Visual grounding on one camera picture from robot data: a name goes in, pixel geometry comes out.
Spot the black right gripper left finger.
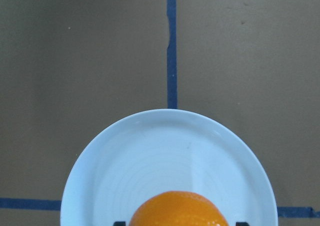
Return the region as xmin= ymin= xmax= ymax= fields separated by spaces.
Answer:
xmin=113 ymin=221 xmax=126 ymax=226

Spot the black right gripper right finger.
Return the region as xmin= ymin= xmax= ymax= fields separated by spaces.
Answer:
xmin=235 ymin=221 xmax=249 ymax=226

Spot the light blue plate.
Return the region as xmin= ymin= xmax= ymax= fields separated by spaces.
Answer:
xmin=60 ymin=109 xmax=278 ymax=225

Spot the orange fruit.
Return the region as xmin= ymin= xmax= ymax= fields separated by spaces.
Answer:
xmin=129 ymin=191 xmax=229 ymax=225

